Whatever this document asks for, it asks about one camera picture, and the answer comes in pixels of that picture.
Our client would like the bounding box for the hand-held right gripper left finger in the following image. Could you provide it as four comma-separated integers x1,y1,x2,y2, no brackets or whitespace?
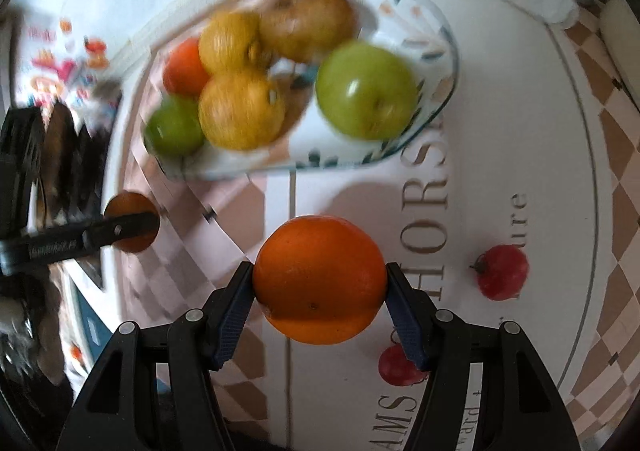
55,261,256,451

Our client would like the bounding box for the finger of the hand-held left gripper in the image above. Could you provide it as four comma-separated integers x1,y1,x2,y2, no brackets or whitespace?
77,211,160,254

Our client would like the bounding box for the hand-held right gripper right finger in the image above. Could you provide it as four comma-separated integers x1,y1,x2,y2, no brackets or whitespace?
385,262,583,451

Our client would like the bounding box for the dark red-brown fruit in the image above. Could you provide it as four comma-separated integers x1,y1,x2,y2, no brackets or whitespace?
104,191,161,254

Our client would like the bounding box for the orange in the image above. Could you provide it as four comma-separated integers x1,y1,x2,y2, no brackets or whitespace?
252,215,388,344
162,37,211,97

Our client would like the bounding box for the green apple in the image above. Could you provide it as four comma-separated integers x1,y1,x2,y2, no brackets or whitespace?
144,95,206,156
315,41,419,141

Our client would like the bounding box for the yellow pear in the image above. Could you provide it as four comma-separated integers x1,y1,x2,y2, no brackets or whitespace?
198,11,273,74
198,68,287,152

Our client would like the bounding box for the brown pear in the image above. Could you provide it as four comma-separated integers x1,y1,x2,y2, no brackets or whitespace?
257,0,358,64

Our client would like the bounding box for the patterned oval plate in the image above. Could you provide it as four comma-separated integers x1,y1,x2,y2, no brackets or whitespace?
150,0,460,180

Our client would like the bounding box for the small red fruit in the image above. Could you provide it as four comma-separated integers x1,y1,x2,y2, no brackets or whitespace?
378,345,426,387
470,245,530,302

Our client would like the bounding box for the teal base cabinet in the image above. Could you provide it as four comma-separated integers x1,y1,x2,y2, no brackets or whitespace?
70,276,116,352

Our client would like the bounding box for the checkered tablecloth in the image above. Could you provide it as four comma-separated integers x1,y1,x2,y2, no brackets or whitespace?
115,0,640,451

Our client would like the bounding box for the colourful wall sticker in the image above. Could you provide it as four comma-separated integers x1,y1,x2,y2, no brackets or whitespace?
15,11,113,107

